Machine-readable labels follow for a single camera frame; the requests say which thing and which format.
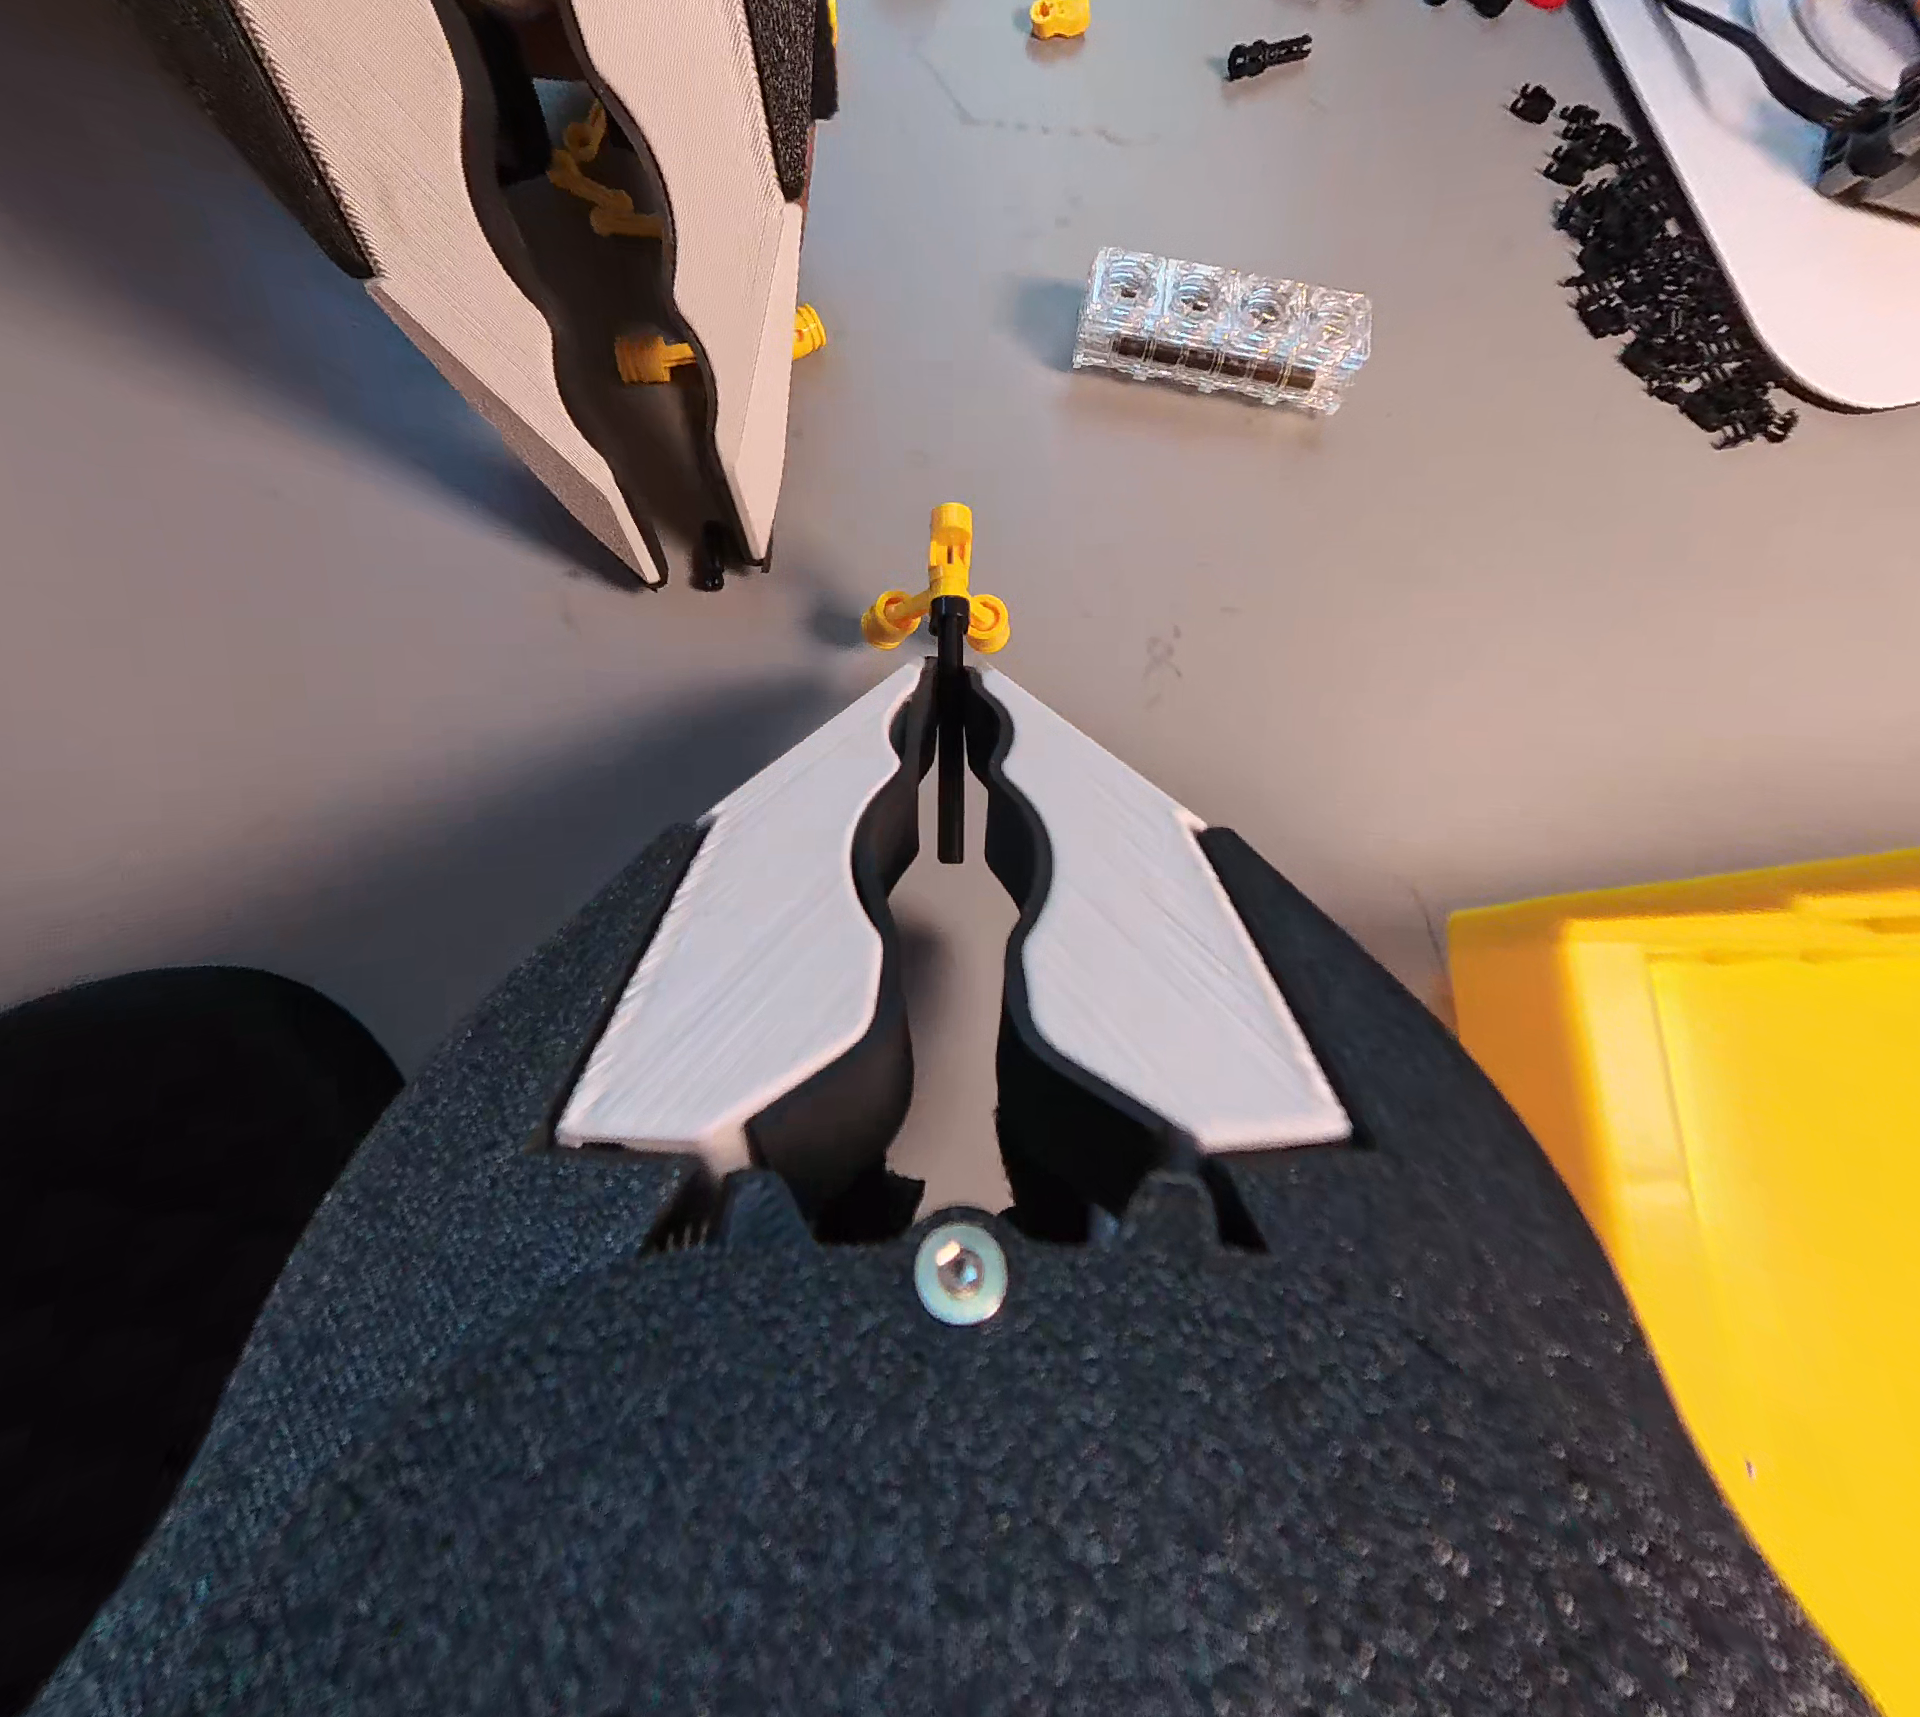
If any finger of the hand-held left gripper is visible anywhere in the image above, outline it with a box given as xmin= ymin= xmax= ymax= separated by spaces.
xmin=557 ymin=0 xmax=808 ymax=570
xmin=190 ymin=0 xmax=671 ymax=594

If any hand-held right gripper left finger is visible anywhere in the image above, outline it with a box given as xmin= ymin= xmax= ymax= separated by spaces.
xmin=553 ymin=658 xmax=929 ymax=1170

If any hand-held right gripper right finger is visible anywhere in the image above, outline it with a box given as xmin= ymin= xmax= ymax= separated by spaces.
xmin=966 ymin=662 xmax=1355 ymax=1158

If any yellow piston crank assembly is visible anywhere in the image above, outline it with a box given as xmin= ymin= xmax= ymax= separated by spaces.
xmin=859 ymin=502 xmax=1013 ymax=866
xmin=611 ymin=305 xmax=831 ymax=386

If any yellow plastic bin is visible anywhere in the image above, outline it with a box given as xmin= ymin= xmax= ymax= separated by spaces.
xmin=1443 ymin=846 xmax=1920 ymax=1717

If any grey desk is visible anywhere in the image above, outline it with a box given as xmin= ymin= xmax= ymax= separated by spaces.
xmin=0 ymin=0 xmax=1920 ymax=1448

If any transparent cylinder block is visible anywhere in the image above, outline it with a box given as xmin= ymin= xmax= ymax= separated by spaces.
xmin=1069 ymin=244 xmax=1375 ymax=418

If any dark cloth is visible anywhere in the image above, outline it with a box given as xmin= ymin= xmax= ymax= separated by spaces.
xmin=0 ymin=967 xmax=407 ymax=1689

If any pile of black clip pins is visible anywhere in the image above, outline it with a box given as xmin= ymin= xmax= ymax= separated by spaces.
xmin=1506 ymin=82 xmax=1801 ymax=448

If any white metal stand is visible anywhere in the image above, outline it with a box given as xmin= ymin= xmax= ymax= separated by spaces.
xmin=1512 ymin=0 xmax=1920 ymax=417

